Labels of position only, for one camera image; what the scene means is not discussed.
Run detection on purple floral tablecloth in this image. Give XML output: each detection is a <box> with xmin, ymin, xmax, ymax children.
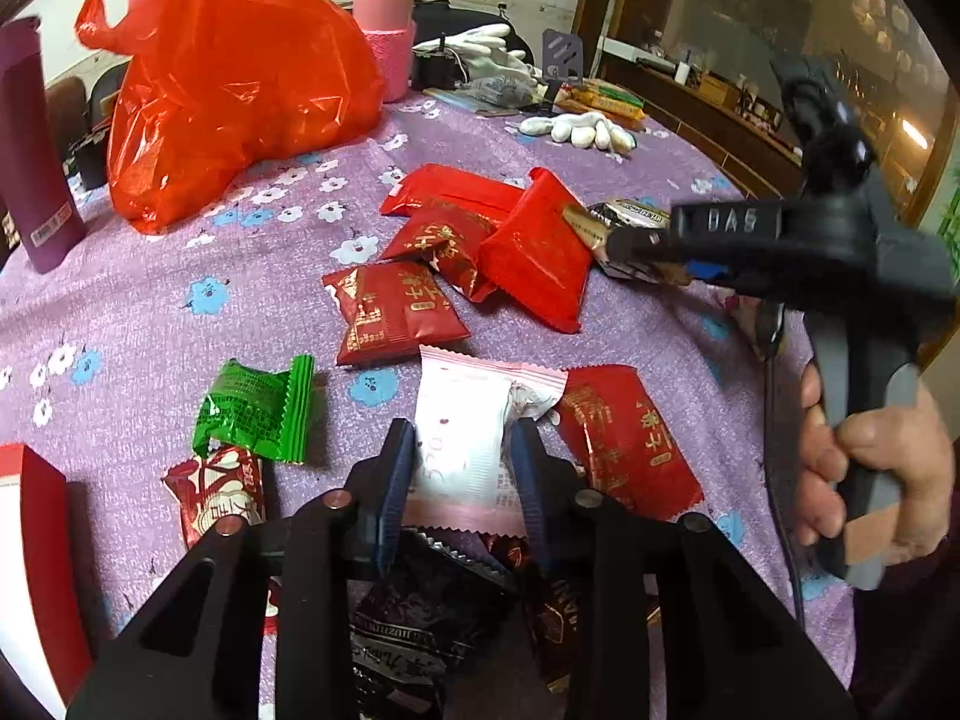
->
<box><xmin>0</xmin><ymin>82</ymin><xmax>857</xmax><ymax>720</ymax></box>

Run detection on red plastic bag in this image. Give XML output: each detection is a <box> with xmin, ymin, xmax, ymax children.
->
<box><xmin>76</xmin><ymin>0</ymin><xmax>388</xmax><ymax>236</ymax></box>

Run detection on wooden side cabinet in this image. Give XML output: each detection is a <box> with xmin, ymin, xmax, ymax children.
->
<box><xmin>600</xmin><ymin>37</ymin><xmax>833</xmax><ymax>200</ymax></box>

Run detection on dark purple snack packet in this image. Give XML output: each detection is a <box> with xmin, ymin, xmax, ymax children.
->
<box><xmin>349</xmin><ymin>529</ymin><xmax>520</xmax><ymax>720</ymax></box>

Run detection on black metal bracket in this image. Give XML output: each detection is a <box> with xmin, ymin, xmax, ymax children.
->
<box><xmin>541</xmin><ymin>28</ymin><xmax>587</xmax><ymax>83</ymax></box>

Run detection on green snack packet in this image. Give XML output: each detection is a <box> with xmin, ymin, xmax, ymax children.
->
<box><xmin>192</xmin><ymin>354</ymin><xmax>315</xmax><ymax>464</ymax></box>

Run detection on plain red snack packet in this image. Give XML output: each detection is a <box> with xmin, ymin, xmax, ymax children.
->
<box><xmin>379</xmin><ymin>163</ymin><xmax>527</xmax><ymax>224</ymax></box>
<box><xmin>477</xmin><ymin>166</ymin><xmax>596</xmax><ymax>335</ymax></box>

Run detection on person's right forearm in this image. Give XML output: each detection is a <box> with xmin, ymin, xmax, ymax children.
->
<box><xmin>846</xmin><ymin>538</ymin><xmax>960</xmax><ymax>720</ymax></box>

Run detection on yellow green flat packets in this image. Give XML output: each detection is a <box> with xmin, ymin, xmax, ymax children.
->
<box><xmin>556</xmin><ymin>81</ymin><xmax>647</xmax><ymax>130</ymax></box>

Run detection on person's right hand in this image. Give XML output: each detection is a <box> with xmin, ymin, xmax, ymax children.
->
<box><xmin>796</xmin><ymin>358</ymin><xmax>960</xmax><ymax>562</ymax></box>

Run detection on brown gold snack packet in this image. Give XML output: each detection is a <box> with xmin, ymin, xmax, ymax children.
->
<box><xmin>562</xmin><ymin>196</ymin><xmax>692</xmax><ymax>287</ymax></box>

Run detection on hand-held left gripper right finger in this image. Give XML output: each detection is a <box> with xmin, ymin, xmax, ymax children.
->
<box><xmin>508</xmin><ymin>418</ymin><xmax>860</xmax><ymax>720</ymax></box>

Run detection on red white figure snack packet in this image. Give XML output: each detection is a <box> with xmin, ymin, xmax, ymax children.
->
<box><xmin>162</xmin><ymin>444</ymin><xmax>269</xmax><ymax>550</ymax></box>

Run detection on white pink-edged snack packet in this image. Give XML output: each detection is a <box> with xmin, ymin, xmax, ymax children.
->
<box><xmin>405</xmin><ymin>345</ymin><xmax>569</xmax><ymax>539</ymax></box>

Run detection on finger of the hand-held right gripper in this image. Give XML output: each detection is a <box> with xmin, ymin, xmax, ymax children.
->
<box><xmin>606</xmin><ymin>227</ymin><xmax>674</xmax><ymax>260</ymax></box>
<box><xmin>645</xmin><ymin>258</ymin><xmax>734</xmax><ymax>288</ymax></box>

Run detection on pink thermos bottle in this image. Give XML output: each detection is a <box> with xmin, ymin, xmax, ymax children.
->
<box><xmin>352</xmin><ymin>0</ymin><xmax>418</xmax><ymax>103</ymax></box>

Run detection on red tray with white inside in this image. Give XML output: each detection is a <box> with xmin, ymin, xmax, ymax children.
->
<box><xmin>0</xmin><ymin>442</ymin><xmax>96</xmax><ymax>720</ymax></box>

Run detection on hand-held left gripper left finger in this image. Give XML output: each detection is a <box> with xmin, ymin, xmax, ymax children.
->
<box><xmin>66</xmin><ymin>418</ymin><xmax>417</xmax><ymax>720</ymax></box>

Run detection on purple thermos bottle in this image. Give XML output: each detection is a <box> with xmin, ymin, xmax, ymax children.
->
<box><xmin>0</xmin><ymin>15</ymin><xmax>89</xmax><ymax>275</ymax></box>

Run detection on dark red snack packet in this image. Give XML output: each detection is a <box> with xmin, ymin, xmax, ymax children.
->
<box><xmin>480</xmin><ymin>532</ymin><xmax>595</xmax><ymax>692</ymax></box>

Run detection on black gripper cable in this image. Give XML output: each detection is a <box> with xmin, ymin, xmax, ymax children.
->
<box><xmin>754</xmin><ymin>298</ymin><xmax>809</xmax><ymax>632</ymax></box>

